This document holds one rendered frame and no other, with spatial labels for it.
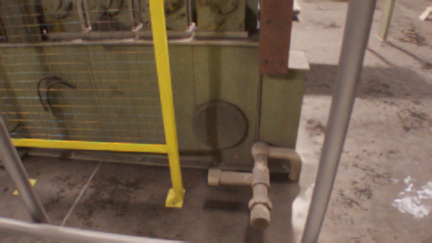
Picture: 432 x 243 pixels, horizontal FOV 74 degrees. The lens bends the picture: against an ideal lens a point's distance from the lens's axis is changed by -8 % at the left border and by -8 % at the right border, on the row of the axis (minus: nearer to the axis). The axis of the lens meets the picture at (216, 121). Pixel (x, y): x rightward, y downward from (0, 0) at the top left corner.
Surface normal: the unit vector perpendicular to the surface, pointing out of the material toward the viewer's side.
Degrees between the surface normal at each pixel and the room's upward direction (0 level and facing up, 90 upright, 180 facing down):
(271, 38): 90
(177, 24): 90
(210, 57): 90
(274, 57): 90
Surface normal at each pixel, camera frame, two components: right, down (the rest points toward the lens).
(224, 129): -0.08, 0.54
